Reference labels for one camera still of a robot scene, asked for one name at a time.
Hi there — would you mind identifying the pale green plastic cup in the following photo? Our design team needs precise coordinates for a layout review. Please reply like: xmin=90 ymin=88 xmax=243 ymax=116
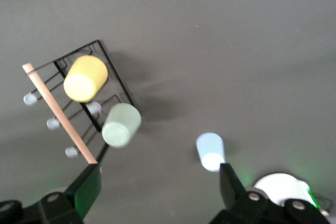
xmin=101 ymin=103 xmax=143 ymax=149

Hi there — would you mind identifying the yellow plastic cup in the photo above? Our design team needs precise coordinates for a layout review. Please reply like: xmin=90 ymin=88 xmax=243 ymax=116
xmin=63 ymin=55 xmax=109 ymax=103

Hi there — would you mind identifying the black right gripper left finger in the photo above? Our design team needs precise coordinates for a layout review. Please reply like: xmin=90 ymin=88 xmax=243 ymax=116
xmin=0 ymin=163 xmax=102 ymax=224

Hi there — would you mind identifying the light blue plastic cup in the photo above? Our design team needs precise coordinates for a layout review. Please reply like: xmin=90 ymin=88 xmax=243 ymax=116
xmin=195 ymin=132 xmax=226 ymax=173

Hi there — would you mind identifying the dark grey table cloth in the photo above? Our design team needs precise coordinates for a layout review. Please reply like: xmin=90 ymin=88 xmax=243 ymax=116
xmin=0 ymin=0 xmax=336 ymax=224

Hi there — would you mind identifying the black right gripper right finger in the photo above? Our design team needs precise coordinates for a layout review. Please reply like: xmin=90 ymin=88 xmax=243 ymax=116
xmin=209 ymin=162 xmax=331 ymax=224

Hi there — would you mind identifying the black wire cup holder rack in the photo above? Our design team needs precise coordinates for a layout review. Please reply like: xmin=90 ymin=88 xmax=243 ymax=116
xmin=22 ymin=39 xmax=135 ymax=166

